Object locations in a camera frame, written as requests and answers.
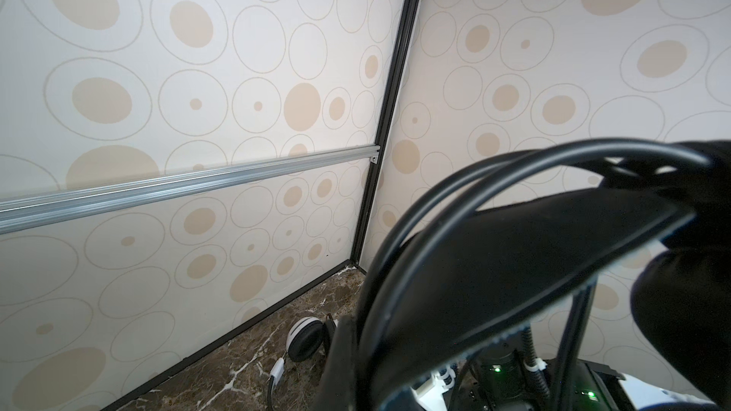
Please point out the back aluminium rail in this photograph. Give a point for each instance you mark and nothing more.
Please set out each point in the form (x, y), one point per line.
(59, 207)

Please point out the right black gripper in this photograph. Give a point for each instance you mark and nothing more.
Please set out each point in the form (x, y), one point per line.
(496, 379)

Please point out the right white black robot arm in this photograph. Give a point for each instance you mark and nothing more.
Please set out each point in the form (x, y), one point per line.
(636, 394)

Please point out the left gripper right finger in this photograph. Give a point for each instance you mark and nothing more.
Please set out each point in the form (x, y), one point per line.
(681, 304)

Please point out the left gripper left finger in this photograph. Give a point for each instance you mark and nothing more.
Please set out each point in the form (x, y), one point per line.
(337, 388)

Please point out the black blue headphones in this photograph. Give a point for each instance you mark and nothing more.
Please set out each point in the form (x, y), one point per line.
(499, 242)

